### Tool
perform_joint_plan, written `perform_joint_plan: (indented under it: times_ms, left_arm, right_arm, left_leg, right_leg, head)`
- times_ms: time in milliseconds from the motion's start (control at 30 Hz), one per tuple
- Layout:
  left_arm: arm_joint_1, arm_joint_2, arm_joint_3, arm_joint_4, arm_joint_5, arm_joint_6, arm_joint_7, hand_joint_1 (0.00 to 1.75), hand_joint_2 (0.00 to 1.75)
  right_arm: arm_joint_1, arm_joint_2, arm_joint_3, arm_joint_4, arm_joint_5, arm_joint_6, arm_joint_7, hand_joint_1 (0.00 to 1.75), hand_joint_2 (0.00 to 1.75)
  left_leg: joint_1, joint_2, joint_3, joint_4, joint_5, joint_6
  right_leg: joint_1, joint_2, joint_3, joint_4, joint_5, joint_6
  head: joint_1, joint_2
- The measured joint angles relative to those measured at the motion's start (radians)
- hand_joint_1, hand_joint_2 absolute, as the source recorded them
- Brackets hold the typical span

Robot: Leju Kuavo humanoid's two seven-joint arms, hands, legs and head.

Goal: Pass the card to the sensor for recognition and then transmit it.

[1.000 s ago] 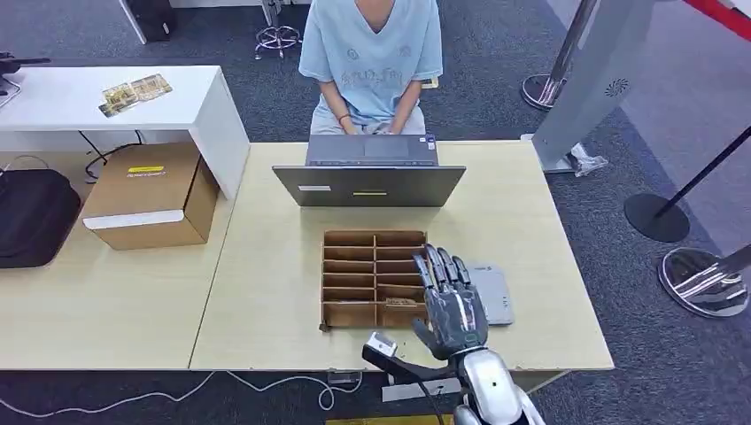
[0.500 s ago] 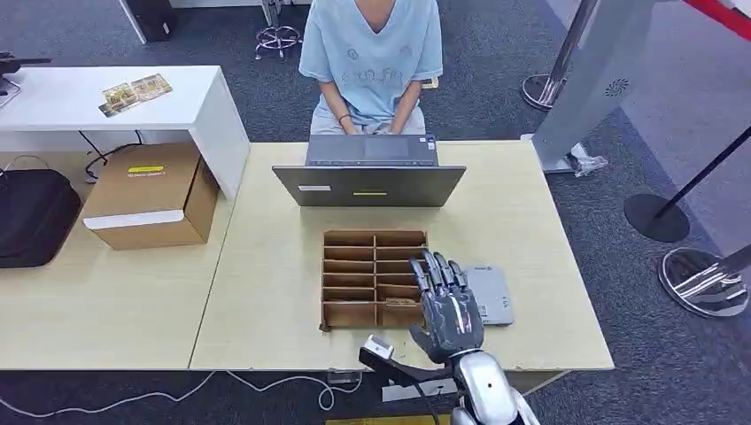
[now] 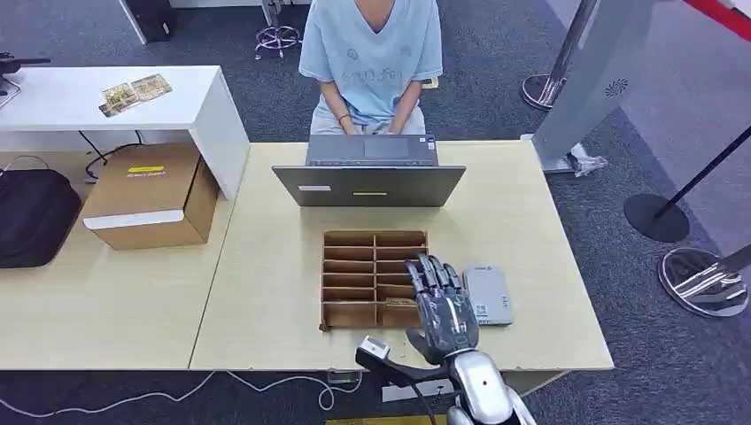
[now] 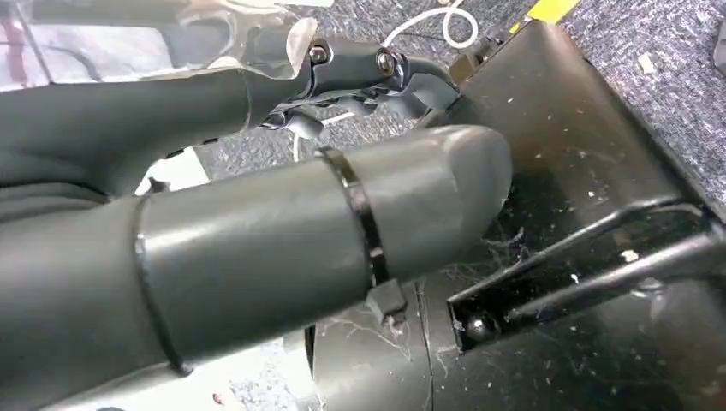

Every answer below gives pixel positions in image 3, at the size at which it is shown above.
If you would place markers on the person's right hand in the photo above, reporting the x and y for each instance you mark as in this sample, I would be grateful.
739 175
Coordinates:
350 126

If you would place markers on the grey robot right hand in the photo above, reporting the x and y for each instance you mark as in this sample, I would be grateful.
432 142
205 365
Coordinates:
446 317

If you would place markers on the person's left hand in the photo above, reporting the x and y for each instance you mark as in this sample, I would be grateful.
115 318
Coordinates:
399 128

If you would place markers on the stack of printed cards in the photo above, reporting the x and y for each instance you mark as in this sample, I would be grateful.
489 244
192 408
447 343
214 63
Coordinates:
135 94

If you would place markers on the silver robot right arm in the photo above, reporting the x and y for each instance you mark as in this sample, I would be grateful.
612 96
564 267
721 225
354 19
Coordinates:
484 387

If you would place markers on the grey card reader device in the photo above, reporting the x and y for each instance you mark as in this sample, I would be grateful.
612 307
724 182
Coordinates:
488 293

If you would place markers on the card in wooden slot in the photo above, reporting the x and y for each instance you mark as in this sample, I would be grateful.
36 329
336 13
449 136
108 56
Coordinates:
399 302

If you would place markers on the grey laptop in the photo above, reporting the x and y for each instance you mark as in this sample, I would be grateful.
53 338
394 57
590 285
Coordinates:
369 186

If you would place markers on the person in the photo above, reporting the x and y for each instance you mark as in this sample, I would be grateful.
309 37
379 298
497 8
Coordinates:
372 58

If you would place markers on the silver metal plate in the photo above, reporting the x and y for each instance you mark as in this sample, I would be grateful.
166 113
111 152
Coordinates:
405 392

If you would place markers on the wooden card box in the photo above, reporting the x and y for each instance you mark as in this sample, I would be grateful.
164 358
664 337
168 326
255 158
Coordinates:
358 281

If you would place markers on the grey power adapter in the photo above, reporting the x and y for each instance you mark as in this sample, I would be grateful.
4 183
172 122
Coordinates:
344 376

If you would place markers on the gold panel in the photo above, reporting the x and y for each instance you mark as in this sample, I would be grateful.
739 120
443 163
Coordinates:
381 420

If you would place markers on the chrome stanchion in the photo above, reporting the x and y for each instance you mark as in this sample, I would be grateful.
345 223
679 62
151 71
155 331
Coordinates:
701 284
540 91

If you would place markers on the white plastic wrap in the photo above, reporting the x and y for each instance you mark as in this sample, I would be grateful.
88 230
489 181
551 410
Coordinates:
588 161

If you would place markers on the grey gate pillar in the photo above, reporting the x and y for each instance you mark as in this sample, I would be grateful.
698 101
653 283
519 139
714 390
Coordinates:
592 76

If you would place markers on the brown cardboard box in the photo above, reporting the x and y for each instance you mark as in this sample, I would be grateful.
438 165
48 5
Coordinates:
147 196

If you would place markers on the black cabinet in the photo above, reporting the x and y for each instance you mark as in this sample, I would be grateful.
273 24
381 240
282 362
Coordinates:
149 17

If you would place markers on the black stanchion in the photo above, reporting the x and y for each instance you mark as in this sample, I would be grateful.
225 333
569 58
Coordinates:
656 218

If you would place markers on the white desk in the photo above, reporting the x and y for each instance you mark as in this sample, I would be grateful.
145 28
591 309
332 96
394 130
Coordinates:
70 97

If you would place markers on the black bag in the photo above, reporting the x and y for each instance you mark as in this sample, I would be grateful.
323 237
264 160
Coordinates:
32 217

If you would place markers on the red barrier belt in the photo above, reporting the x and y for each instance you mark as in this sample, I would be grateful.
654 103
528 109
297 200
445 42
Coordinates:
724 14

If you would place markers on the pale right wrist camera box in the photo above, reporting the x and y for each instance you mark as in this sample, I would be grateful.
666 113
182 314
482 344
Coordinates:
374 351

